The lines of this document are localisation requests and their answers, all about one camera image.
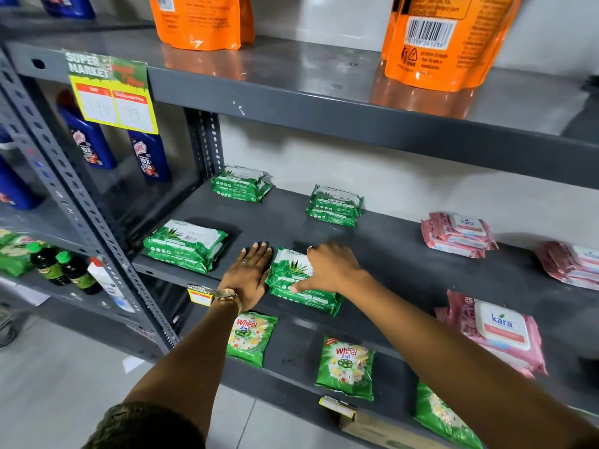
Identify person's right hand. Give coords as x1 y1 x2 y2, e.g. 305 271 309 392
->
290 242 364 295

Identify person's left hand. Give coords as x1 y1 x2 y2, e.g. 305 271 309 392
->
217 242 273 314

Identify green wet wipes packet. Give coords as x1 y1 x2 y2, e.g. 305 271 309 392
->
265 248 343 317
211 166 273 203
143 220 228 275
306 185 364 228

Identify person's left forearm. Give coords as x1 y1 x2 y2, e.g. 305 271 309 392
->
123 297 244 440

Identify person's right forearm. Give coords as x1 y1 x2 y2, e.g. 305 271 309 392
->
339 271 599 449

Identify gold wrist watch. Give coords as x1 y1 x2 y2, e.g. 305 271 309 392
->
210 288 242 315

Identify small yellow shelf label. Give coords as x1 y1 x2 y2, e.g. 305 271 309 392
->
319 395 357 421
187 285 215 307

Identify green detergent powder packet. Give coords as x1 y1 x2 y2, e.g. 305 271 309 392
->
226 312 279 368
315 336 376 402
415 381 485 449

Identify white plastic bottle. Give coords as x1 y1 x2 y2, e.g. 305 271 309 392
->
87 257 137 314

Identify pink wet wipes pack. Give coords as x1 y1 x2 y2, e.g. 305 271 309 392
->
535 241 599 291
435 290 548 379
421 212 499 259

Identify dark bottle with green cap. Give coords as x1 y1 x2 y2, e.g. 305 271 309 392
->
56 251 103 295
26 241 71 287

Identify brown cardboard box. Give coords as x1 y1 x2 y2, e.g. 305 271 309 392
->
340 410 452 449

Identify grey metal shelf rack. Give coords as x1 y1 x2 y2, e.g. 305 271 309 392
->
0 7 207 363
5 28 599 449

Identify person's dark patterned garment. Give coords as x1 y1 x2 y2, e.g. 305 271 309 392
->
81 401 207 449

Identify yellow green price sign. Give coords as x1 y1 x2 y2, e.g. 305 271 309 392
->
64 50 159 135

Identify green soap packets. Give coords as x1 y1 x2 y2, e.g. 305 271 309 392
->
0 228 44 278

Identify orange refill pouch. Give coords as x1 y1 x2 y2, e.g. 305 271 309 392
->
148 0 256 51
380 0 525 93

